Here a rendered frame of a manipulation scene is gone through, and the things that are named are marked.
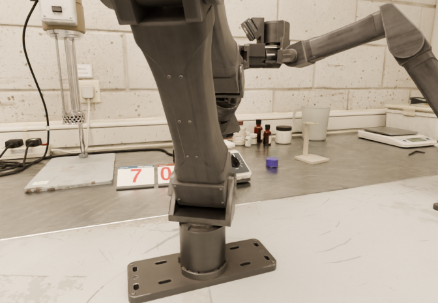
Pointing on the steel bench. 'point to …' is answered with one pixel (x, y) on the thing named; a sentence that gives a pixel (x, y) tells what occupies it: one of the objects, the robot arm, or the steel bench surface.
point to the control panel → (240, 165)
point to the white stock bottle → (240, 135)
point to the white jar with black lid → (283, 134)
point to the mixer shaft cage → (76, 116)
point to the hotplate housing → (241, 173)
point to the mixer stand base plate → (73, 173)
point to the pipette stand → (307, 148)
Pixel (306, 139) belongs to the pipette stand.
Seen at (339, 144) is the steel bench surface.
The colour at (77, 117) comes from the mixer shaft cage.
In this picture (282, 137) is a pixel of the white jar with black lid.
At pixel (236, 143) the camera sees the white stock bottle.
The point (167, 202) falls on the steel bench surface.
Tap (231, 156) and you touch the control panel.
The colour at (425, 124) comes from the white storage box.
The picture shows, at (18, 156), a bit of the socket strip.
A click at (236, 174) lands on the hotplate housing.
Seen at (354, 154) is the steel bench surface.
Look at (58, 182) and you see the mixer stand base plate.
